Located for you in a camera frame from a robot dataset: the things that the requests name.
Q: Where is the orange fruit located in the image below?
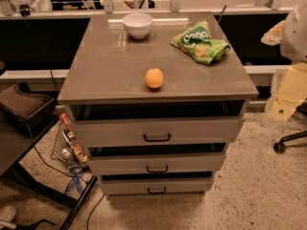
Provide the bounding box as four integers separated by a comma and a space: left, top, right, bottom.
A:
145, 68, 164, 88

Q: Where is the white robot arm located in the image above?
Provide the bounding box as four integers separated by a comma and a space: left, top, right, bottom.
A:
280, 0, 307, 62

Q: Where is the white bowl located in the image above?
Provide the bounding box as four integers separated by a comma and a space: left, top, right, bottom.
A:
122, 13, 154, 39

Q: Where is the grey drawer cabinet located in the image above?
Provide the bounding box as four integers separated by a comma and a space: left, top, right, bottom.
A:
59, 12, 258, 185

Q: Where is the top grey drawer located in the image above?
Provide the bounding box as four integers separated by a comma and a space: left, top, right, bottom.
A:
71, 117, 244, 148

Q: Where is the grey drawer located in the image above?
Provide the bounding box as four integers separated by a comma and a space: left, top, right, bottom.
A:
87, 153, 225, 175
71, 117, 244, 148
100, 178, 214, 196

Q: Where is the middle grey drawer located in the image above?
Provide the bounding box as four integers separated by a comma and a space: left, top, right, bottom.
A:
87, 153, 225, 175

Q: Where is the bottom grey drawer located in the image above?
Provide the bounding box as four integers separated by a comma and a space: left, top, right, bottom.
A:
100, 178, 214, 196

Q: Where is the green snack bag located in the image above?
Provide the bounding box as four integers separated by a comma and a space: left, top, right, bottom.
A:
170, 20, 229, 66

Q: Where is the black office chair base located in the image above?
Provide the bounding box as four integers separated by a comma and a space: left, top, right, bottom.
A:
272, 103, 307, 154

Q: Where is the black side desk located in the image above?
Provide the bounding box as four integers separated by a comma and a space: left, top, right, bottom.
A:
0, 115, 97, 230

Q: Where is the white shoe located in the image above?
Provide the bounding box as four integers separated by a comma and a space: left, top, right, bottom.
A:
0, 206, 16, 221

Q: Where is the wire basket with items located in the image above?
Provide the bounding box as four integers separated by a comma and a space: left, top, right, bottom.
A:
51, 113, 87, 168

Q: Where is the black floor cable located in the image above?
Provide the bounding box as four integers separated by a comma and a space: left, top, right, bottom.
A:
85, 194, 106, 230

